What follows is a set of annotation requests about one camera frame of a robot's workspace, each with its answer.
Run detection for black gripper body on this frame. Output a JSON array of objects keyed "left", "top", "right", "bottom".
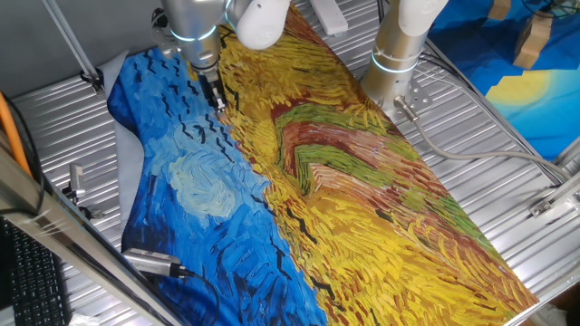
[{"left": 196, "top": 66, "right": 227, "bottom": 100}]

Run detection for short wooden block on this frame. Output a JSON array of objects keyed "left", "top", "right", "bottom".
[{"left": 487, "top": 0, "right": 514, "bottom": 22}]

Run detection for tall wooden block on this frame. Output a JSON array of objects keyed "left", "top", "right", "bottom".
[{"left": 512, "top": 8, "right": 556, "bottom": 71}]

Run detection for white power strip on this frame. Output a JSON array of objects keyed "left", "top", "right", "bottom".
[{"left": 307, "top": 0, "right": 350, "bottom": 37}]

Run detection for metal pole with clamp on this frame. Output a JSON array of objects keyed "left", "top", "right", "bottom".
[{"left": 42, "top": 0, "right": 106, "bottom": 98}]

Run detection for Van Gogh wheatfield print cloth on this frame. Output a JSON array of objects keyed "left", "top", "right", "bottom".
[{"left": 97, "top": 0, "right": 540, "bottom": 326}]

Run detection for black keyboard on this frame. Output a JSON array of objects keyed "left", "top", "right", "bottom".
[{"left": 0, "top": 216, "right": 74, "bottom": 326}]

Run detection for blue cloth with yellow sun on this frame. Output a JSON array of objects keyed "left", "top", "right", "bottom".
[{"left": 427, "top": 0, "right": 580, "bottom": 163}]

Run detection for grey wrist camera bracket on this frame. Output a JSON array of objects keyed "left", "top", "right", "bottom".
[{"left": 150, "top": 24, "right": 179, "bottom": 61}]

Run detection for silver cylindrical camera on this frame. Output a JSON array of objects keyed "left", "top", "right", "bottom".
[{"left": 121, "top": 246, "right": 195, "bottom": 279}]

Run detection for grey base cable with connector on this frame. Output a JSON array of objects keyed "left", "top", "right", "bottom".
[{"left": 392, "top": 95, "right": 575, "bottom": 180}]

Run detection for thin black cable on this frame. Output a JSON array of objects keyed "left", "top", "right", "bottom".
[{"left": 0, "top": 93, "right": 46, "bottom": 216}]

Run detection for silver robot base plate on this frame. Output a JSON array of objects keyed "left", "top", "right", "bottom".
[{"left": 388, "top": 79, "right": 435, "bottom": 124}]

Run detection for black silver-camera cable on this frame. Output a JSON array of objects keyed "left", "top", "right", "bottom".
[{"left": 179, "top": 267, "right": 222, "bottom": 326}]

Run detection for orange hose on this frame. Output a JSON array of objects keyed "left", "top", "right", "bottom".
[{"left": 0, "top": 90, "right": 34, "bottom": 178}]

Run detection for aluminium frame beam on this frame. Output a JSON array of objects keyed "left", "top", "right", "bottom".
[{"left": 0, "top": 130, "right": 185, "bottom": 326}]

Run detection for aluminium profile with corner bracket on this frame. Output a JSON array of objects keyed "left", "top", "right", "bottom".
[{"left": 528, "top": 169, "right": 580, "bottom": 220}]

